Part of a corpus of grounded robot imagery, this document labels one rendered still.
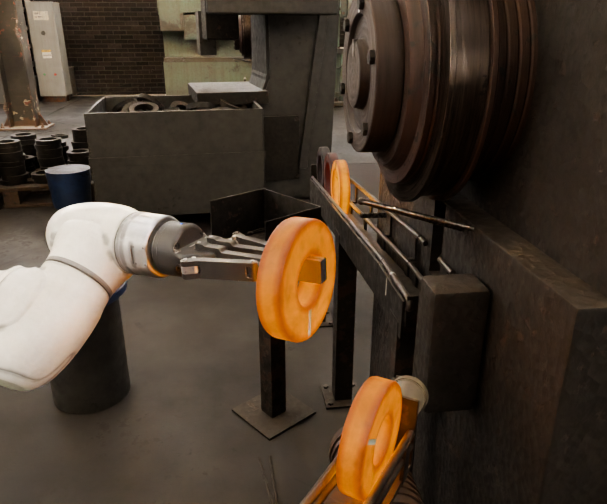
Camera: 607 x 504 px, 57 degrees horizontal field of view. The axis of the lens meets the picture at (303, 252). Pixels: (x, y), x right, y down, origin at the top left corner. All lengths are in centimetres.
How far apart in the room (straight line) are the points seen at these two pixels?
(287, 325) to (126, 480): 121
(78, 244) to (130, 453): 114
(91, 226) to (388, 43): 53
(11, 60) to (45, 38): 271
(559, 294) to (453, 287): 20
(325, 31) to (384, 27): 303
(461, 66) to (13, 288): 69
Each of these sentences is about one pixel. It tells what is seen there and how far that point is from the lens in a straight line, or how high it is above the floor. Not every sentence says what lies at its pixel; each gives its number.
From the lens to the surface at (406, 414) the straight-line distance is 83.
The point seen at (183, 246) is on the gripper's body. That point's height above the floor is 92.
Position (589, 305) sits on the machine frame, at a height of 87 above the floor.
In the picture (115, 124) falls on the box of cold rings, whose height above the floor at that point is 67.
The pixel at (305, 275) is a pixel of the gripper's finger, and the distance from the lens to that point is 68.
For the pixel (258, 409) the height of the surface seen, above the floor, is 1.
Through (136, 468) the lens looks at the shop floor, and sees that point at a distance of 183.
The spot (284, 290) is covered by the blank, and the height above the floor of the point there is 92.
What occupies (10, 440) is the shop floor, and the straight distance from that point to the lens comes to 206.
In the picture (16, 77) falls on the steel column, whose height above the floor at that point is 61.
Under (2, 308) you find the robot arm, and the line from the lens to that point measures 80.
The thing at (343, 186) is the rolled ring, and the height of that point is 73.
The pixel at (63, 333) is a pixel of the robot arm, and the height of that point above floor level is 83.
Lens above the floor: 120
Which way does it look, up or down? 22 degrees down
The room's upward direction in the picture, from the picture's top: straight up
